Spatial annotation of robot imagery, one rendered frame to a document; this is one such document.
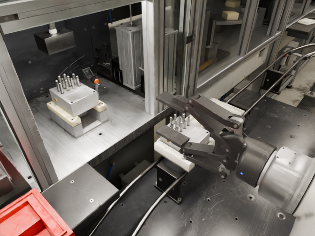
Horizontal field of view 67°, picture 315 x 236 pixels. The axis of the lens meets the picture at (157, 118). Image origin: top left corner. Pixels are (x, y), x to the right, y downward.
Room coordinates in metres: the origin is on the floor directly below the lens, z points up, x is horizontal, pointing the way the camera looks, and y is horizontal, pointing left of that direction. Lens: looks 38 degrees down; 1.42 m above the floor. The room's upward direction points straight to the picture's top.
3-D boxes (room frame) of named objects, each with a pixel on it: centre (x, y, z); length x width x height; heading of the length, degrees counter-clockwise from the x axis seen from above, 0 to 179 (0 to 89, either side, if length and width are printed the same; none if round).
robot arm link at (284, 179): (0.24, -0.20, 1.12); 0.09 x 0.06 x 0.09; 138
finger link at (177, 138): (0.39, -0.03, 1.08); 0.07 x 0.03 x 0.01; 48
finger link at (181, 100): (0.37, -0.05, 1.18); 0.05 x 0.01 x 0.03; 48
